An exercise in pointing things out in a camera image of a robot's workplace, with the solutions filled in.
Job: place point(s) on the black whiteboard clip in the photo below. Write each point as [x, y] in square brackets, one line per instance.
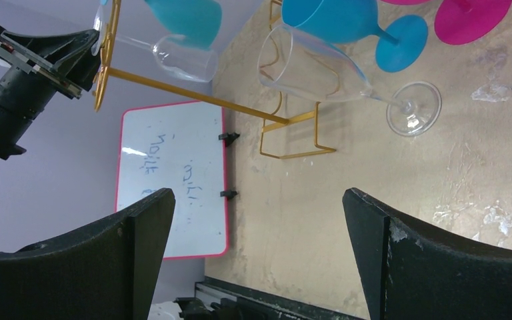
[228, 194]
[228, 138]

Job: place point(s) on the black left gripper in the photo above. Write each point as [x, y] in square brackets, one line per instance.
[39, 67]

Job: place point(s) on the blue wine glass row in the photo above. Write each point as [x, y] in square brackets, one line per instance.
[199, 21]
[348, 21]

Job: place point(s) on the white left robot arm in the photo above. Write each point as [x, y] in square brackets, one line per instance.
[33, 69]

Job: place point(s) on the magenta plastic wine glass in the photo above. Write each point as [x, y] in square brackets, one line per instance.
[459, 22]

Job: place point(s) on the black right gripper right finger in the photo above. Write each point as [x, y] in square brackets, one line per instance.
[411, 269]

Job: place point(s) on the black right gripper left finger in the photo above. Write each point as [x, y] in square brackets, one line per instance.
[107, 269]

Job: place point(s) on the pink framed whiteboard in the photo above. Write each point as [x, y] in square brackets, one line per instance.
[177, 146]

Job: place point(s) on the clear wine glass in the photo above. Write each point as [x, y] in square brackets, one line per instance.
[297, 63]
[177, 59]

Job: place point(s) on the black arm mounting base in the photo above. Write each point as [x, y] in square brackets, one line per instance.
[217, 299]

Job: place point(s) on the clear wine glass front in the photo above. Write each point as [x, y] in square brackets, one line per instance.
[297, 63]

